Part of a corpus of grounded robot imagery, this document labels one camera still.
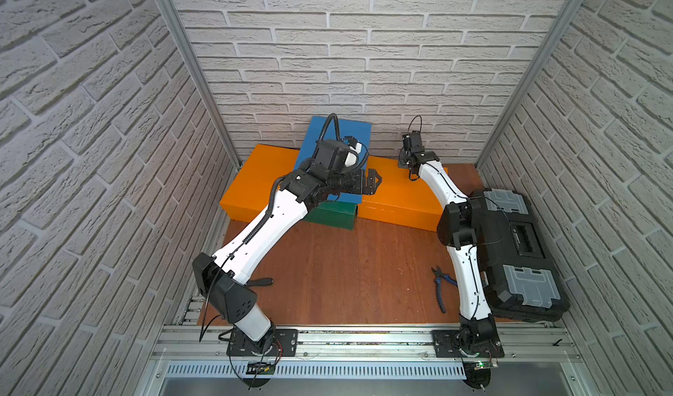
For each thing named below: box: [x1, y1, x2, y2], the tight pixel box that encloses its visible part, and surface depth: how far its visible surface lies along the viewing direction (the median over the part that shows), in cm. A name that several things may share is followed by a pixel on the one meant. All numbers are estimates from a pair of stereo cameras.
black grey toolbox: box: [468, 187, 571, 323], surface depth 75 cm
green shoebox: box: [302, 200, 359, 231], surface depth 92 cm
